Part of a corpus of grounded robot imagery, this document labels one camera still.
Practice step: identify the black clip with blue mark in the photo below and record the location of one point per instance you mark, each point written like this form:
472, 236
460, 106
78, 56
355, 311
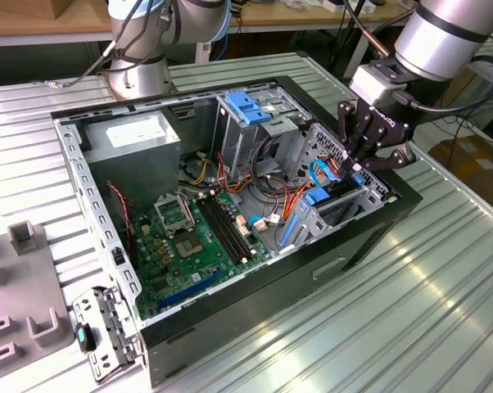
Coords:
87, 340

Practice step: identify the long wooden desk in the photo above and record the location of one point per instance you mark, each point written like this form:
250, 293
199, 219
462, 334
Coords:
66, 24

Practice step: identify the grey disk bay cage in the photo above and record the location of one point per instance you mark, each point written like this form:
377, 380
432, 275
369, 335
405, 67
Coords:
312, 225

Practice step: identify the black case fan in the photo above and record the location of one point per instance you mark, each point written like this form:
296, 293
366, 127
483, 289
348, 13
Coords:
117, 229

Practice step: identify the green motherboard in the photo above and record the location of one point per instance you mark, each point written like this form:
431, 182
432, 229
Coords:
177, 272

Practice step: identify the small cardboard box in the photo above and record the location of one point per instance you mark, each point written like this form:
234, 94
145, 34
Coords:
50, 8

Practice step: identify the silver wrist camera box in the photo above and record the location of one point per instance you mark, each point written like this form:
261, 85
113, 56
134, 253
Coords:
371, 84

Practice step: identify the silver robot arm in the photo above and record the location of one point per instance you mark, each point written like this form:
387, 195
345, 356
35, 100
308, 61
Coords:
443, 37

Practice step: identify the CPU socket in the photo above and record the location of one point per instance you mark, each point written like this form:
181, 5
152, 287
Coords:
188, 245

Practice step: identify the large flat cardboard box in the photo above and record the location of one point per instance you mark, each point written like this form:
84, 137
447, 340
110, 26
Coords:
476, 163

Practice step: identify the black plastic housing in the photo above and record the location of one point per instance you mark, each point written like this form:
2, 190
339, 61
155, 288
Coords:
181, 112

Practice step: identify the grey parts rack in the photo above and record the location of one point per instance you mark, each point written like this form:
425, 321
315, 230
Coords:
21, 286

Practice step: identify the metal slat side table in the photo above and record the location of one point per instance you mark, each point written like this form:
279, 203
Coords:
486, 69

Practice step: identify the grey optical drive cage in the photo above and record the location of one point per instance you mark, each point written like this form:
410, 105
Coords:
234, 139

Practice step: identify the blue expansion slot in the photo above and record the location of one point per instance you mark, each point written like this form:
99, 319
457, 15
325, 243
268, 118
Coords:
191, 288

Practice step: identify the blue drive cage latch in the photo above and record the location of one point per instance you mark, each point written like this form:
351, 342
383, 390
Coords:
240, 104

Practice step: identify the hard disk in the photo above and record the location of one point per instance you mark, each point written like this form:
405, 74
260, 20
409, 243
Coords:
314, 197

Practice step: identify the metal slot retainer bracket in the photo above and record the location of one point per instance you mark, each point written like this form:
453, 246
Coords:
87, 305

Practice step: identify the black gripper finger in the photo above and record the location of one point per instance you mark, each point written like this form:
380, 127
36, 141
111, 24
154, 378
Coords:
346, 131
394, 161

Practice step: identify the black open PC case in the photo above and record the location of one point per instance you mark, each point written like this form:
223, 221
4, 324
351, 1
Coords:
271, 311

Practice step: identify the black RAM slot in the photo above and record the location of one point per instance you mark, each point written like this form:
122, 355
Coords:
220, 232
231, 226

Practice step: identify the grey power supply unit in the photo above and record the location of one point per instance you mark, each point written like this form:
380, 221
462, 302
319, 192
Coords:
136, 163

